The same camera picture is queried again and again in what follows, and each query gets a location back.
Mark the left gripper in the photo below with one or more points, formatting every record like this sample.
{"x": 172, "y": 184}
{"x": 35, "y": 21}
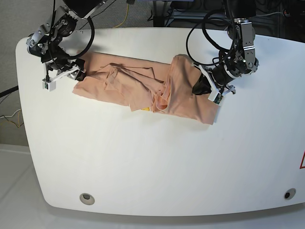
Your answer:
{"x": 214, "y": 79}

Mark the peach orange T-shirt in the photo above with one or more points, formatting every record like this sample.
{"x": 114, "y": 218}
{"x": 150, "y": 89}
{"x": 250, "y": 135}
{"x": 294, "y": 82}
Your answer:
{"x": 140, "y": 84}

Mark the left table cable grommet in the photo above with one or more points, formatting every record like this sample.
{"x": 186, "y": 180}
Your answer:
{"x": 87, "y": 199}

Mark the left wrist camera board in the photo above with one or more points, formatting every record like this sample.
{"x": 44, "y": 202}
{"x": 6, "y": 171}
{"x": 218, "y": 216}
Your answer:
{"x": 216, "y": 98}

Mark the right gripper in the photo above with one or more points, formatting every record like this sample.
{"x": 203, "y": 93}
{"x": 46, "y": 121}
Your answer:
{"x": 73, "y": 69}

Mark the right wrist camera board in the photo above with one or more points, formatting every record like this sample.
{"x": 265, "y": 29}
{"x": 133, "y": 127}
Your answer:
{"x": 48, "y": 85}

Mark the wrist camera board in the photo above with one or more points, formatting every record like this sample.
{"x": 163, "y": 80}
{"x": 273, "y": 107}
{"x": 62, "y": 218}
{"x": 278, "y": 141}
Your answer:
{"x": 216, "y": 98}
{"x": 48, "y": 85}

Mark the red triangle warning sticker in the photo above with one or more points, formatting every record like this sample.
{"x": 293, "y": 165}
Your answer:
{"x": 302, "y": 165}

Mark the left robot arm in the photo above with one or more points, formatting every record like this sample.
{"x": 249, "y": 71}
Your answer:
{"x": 231, "y": 63}

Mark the black bar at left edge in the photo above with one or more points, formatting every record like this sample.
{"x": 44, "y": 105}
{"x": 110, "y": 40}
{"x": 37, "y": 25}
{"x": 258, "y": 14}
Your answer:
{"x": 8, "y": 91}

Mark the right table cable grommet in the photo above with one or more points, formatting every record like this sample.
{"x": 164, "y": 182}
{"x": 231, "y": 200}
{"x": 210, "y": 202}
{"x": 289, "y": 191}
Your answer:
{"x": 289, "y": 194}

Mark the table cable grommet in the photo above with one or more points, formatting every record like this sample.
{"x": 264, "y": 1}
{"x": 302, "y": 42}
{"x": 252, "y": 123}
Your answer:
{"x": 289, "y": 194}
{"x": 87, "y": 199}

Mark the aluminium frame rack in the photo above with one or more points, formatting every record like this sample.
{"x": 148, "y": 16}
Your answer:
{"x": 277, "y": 18}

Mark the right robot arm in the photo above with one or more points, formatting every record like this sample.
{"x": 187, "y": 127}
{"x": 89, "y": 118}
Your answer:
{"x": 45, "y": 42}

